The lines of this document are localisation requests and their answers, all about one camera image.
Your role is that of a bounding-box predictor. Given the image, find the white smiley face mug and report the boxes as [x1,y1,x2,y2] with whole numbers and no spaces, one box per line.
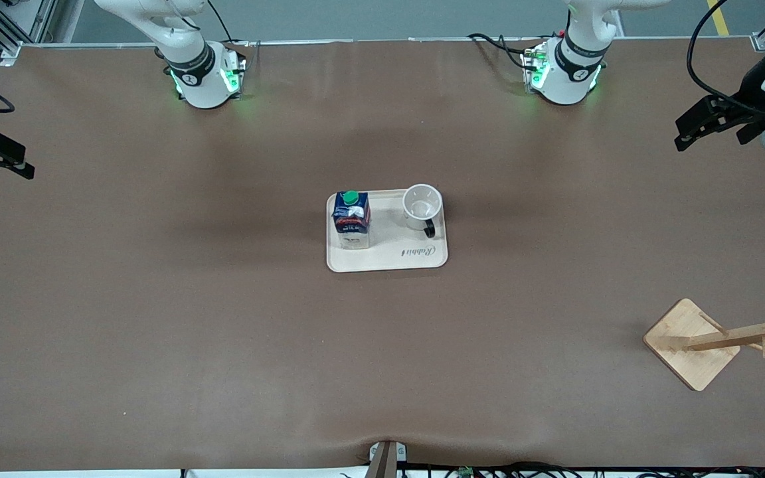
[401,184,443,240]

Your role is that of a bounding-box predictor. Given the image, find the blue milk carton green cap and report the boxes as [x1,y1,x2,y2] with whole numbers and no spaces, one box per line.
[331,191,372,250]

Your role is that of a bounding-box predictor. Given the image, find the white rabbit print tray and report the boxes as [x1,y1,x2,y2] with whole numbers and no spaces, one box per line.
[326,188,450,274]

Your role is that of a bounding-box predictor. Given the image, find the wooden mug tree stand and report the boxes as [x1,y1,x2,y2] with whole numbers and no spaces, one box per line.
[643,294,765,392]

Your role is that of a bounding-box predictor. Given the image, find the grey table edge clamp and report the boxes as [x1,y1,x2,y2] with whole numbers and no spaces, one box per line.
[368,440,408,478]

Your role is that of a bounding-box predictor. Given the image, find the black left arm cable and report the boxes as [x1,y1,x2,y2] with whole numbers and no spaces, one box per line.
[687,0,758,112]

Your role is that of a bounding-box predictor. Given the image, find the black left base cables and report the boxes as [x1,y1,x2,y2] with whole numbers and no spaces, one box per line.
[467,33,533,70]

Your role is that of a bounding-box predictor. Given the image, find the black right base cable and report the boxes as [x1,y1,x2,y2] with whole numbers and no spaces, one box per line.
[207,0,260,60]

